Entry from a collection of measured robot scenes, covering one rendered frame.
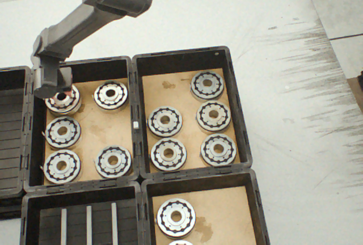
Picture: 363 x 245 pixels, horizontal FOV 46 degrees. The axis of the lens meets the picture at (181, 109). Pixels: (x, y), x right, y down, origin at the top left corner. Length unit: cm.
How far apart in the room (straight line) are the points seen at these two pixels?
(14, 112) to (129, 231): 52
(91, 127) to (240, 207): 50
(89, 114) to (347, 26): 181
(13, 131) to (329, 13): 199
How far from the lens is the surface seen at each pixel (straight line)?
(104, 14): 83
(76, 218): 124
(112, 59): 132
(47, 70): 113
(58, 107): 133
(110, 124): 132
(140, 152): 116
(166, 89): 136
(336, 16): 278
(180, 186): 117
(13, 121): 141
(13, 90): 147
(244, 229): 120
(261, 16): 173
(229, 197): 122
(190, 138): 128
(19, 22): 181
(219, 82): 134
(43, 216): 126
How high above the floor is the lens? 199
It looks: 61 degrees down
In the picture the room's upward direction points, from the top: 1 degrees counter-clockwise
